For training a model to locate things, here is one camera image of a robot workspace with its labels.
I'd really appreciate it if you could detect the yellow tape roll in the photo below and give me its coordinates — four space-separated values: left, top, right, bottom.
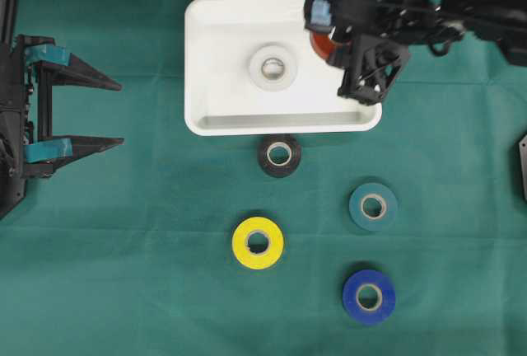
231 217 285 270

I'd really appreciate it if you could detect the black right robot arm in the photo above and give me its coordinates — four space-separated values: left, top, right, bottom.
329 0 526 105

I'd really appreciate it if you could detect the blue tape roll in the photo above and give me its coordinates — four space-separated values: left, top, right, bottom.
342 269 396 326

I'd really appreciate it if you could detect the white tape roll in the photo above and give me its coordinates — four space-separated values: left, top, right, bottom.
248 44 297 92

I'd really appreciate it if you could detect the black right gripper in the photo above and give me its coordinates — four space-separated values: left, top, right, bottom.
329 34 410 105

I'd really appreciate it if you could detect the red tape roll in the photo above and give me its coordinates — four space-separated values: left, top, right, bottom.
310 31 350 62

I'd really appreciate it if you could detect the green tape roll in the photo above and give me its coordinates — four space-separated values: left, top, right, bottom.
348 183 399 232

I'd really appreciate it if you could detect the white plastic case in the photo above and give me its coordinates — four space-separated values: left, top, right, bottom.
184 0 382 136

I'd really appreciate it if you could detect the black tape roll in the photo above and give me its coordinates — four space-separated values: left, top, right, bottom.
257 134 302 178

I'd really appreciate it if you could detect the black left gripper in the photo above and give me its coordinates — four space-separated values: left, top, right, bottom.
1 35 124 217

